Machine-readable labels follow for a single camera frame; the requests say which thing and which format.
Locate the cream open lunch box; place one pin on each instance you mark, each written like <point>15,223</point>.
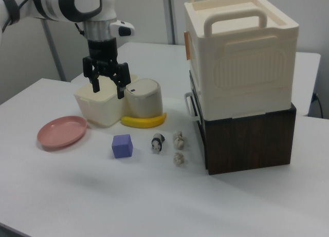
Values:
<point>99,111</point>

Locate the white crumpled lump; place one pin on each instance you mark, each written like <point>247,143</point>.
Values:
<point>179,159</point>
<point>179,143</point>
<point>178,134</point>

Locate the pink plate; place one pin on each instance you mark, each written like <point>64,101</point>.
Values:
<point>61,132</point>

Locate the grey metal frame post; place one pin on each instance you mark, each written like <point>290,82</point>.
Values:
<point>54,52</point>
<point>171,16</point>

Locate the panda toy figure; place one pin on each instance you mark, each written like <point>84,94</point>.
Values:
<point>157,143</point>

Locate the copper latch strip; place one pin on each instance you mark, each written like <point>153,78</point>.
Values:
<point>188,45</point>

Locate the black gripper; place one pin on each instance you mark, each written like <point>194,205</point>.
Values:
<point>102,52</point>

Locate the white toy oven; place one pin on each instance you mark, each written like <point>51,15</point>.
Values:
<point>244,67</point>

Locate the yellow banana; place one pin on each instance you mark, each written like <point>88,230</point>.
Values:
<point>144,122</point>

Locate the purple cube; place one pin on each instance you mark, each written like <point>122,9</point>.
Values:
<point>122,147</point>

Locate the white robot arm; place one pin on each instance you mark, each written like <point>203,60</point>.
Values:
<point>102,5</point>

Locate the cream lidded rounded container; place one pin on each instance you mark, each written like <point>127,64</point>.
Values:
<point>144,103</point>

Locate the dark wood drawer cabinet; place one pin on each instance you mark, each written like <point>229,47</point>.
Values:
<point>246,144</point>

